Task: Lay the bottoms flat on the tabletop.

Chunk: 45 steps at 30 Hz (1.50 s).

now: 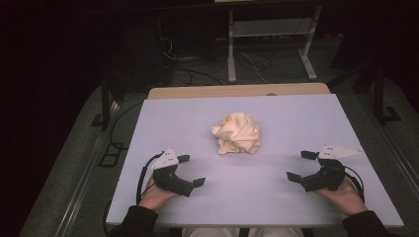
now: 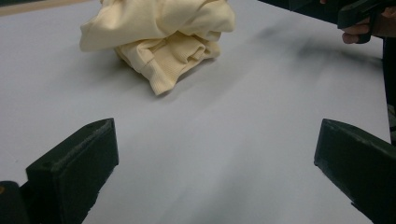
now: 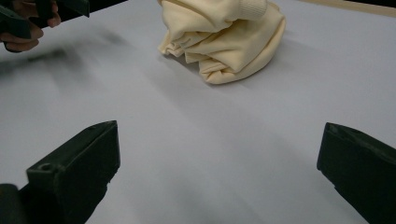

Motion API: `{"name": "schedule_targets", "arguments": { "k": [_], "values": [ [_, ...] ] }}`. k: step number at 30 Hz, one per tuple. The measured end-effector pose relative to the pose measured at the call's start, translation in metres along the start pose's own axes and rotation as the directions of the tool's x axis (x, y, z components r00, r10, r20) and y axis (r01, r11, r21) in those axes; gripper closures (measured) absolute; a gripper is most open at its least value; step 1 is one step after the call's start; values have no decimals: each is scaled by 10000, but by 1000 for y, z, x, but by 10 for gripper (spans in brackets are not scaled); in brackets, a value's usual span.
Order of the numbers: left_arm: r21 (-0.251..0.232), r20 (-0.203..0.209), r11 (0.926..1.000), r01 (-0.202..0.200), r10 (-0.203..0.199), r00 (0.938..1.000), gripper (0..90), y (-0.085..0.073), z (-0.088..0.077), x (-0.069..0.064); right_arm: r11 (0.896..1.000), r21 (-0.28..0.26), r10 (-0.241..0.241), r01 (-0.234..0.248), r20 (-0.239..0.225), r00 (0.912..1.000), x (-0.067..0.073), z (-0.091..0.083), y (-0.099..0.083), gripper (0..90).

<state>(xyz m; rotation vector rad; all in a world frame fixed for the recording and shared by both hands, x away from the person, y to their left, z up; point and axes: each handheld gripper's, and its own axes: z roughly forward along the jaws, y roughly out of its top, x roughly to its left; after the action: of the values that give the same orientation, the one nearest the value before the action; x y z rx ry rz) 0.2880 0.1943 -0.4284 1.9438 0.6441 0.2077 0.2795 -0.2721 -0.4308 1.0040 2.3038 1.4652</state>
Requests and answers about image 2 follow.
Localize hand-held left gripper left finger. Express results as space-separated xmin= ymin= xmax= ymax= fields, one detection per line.
xmin=26 ymin=118 xmax=120 ymax=224

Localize cream pants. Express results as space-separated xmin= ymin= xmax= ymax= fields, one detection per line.
xmin=78 ymin=0 xmax=236 ymax=96

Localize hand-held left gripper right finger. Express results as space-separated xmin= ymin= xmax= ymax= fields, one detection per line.
xmin=314 ymin=119 xmax=396 ymax=224

